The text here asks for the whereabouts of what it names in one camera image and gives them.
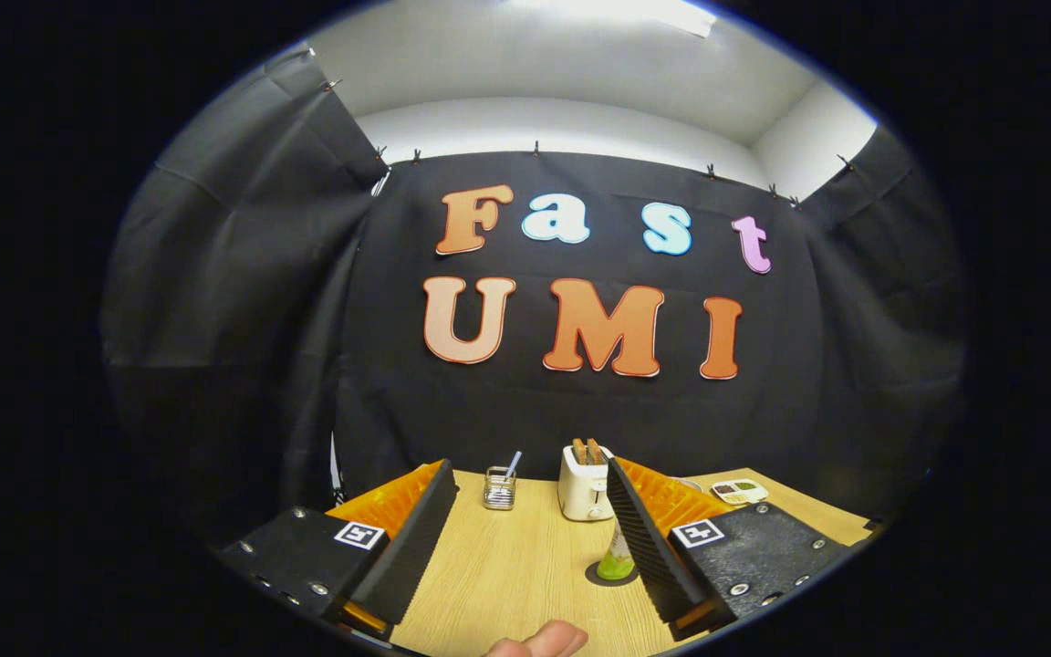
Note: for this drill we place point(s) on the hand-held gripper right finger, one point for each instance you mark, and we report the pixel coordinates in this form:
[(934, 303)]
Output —
[(649, 552)]

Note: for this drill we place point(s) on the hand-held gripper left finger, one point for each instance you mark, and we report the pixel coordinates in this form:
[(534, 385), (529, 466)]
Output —
[(411, 552)]

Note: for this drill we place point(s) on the clear juice bottle white label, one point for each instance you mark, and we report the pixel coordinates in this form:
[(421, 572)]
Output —
[(615, 566)]

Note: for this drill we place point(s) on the dark brown round coaster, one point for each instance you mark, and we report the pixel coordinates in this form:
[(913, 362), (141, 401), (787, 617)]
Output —
[(593, 575)]

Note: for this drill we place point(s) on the round white plate brown food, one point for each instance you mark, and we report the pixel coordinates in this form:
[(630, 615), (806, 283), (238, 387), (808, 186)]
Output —
[(691, 484)]

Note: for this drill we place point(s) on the wooden table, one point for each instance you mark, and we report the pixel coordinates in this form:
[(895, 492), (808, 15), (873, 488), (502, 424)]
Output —
[(498, 566)]

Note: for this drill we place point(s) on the white toaster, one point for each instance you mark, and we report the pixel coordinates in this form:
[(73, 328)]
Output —
[(580, 493)]

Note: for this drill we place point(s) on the white divided dish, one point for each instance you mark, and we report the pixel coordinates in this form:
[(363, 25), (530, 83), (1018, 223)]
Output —
[(740, 492)]

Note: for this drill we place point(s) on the toast slices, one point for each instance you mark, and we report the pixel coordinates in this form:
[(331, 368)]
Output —
[(586, 452)]

